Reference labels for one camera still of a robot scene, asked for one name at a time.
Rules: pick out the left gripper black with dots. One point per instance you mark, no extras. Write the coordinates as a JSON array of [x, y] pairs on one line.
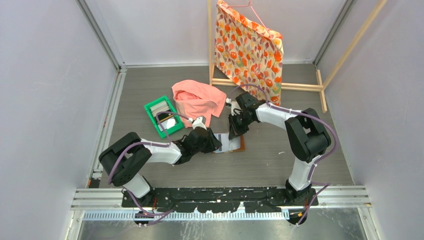
[[213, 143]]

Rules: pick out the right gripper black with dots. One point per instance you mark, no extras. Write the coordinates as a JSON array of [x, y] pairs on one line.
[[235, 130]]

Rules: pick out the brown leather card holder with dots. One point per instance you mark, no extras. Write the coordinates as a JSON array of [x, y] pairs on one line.
[[228, 146]]

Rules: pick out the green card tray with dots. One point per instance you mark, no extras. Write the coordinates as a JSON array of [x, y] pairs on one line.
[[160, 112]]

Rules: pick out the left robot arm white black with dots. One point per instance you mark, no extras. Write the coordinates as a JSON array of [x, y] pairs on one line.
[[124, 159]]

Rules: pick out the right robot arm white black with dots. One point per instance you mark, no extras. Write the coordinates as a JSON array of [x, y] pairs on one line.
[[307, 136]]

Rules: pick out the pink cloth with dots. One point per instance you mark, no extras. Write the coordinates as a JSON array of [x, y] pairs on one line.
[[194, 99]]

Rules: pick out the floral fabric bag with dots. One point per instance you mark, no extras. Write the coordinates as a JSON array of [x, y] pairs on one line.
[[248, 53]]

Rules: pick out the pink hanger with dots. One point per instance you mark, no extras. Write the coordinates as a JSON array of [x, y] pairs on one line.
[[249, 5]]

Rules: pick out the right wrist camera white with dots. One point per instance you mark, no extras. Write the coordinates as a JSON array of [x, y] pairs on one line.
[[234, 107]]

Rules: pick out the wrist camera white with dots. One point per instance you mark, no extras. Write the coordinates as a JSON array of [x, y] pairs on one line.
[[199, 122], [234, 107]]

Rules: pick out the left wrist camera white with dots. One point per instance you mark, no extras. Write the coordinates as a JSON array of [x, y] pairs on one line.
[[199, 122]]

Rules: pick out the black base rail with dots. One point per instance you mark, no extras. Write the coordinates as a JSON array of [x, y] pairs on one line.
[[268, 199]]

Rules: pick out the wooden rack frame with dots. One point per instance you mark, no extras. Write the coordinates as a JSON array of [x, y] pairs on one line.
[[321, 85]]

